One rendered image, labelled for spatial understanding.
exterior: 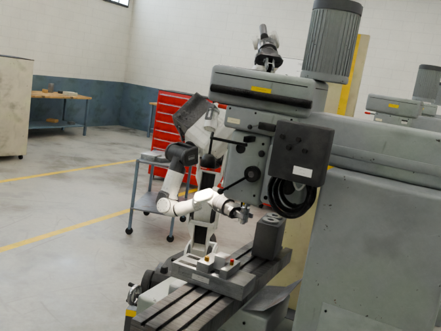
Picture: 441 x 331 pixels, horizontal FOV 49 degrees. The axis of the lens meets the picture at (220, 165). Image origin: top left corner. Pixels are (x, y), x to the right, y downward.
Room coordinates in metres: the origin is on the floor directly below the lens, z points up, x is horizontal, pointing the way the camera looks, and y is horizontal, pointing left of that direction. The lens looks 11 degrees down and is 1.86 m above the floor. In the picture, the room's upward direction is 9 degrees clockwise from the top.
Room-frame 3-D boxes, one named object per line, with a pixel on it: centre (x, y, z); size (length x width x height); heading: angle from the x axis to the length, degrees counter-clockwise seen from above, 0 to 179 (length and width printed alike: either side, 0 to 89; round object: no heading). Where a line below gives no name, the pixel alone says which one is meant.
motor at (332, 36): (2.07, -0.37, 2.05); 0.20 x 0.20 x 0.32
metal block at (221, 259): (2.02, -0.07, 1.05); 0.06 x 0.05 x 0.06; 157
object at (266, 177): (2.09, -0.32, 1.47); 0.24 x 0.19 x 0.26; 156
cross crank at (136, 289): (2.38, 0.31, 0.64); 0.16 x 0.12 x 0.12; 66
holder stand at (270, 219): (2.54, -0.32, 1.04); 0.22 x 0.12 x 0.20; 163
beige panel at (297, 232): (3.82, -0.75, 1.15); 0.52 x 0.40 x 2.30; 66
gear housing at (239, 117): (2.16, -0.18, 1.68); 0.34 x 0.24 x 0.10; 66
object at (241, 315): (2.17, -0.14, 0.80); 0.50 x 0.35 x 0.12; 66
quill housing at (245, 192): (2.17, -0.15, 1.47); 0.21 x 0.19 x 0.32; 156
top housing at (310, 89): (2.17, -0.16, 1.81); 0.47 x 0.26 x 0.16; 66
